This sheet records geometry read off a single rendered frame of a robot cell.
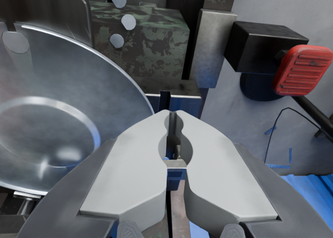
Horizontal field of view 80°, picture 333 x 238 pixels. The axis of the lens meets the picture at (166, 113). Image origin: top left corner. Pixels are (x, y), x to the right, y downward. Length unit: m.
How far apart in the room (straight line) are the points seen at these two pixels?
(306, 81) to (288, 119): 1.31
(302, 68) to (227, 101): 1.01
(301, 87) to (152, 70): 0.23
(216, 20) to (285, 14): 0.85
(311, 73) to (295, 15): 0.91
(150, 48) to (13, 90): 0.21
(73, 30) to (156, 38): 0.17
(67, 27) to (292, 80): 0.27
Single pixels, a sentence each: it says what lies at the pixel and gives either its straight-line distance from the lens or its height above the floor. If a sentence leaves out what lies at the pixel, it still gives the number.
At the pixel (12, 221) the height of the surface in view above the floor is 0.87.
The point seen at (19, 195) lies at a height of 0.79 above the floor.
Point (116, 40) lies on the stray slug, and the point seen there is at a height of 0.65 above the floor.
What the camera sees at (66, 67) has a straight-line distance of 0.24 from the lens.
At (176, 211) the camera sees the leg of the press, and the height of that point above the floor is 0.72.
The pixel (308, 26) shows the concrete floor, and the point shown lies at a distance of 1.29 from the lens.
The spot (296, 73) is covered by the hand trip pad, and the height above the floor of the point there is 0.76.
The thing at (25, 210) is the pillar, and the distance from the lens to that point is 0.47.
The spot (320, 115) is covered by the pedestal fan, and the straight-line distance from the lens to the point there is 1.05.
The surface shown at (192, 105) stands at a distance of 0.35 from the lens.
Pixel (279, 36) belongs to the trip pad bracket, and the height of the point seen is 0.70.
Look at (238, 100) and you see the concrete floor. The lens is 1.33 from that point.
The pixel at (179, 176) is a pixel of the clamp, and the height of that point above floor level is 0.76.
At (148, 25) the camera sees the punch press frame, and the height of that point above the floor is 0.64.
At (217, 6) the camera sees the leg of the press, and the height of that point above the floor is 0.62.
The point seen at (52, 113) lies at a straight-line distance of 0.27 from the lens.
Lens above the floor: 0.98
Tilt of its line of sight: 51 degrees down
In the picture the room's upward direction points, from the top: 173 degrees clockwise
